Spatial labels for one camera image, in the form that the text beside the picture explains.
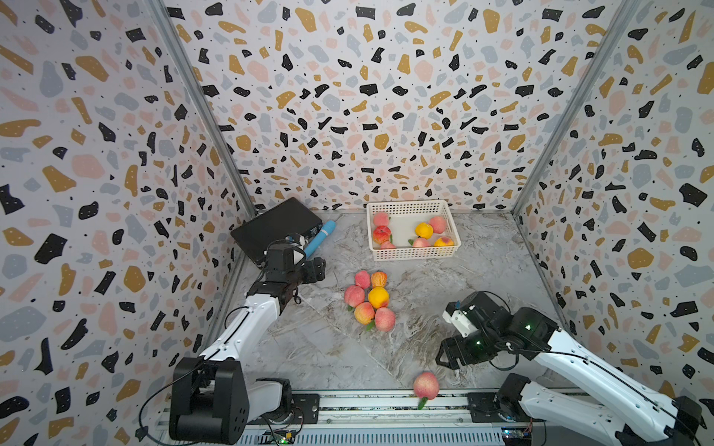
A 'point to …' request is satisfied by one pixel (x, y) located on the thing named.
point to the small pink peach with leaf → (388, 245)
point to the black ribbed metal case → (272, 226)
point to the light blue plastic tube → (324, 230)
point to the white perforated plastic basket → (403, 216)
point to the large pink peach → (426, 386)
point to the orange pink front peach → (363, 312)
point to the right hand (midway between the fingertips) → (446, 359)
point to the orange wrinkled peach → (378, 279)
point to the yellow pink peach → (443, 242)
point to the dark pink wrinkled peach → (363, 279)
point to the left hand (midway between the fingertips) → (316, 261)
